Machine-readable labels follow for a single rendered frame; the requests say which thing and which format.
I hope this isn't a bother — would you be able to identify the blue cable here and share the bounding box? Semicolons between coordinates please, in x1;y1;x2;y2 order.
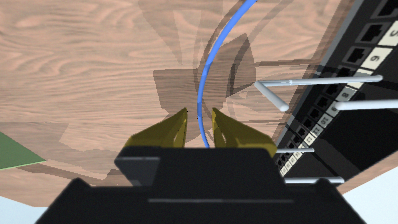
197;0;257;147

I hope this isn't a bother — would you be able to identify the black patch panel rack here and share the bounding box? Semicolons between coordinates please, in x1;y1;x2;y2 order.
254;0;398;188

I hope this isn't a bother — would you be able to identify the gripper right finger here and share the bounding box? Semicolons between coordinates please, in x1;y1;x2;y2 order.
212;107;277;158

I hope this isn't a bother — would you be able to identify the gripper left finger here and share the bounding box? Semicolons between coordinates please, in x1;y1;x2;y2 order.
124;108;188;147

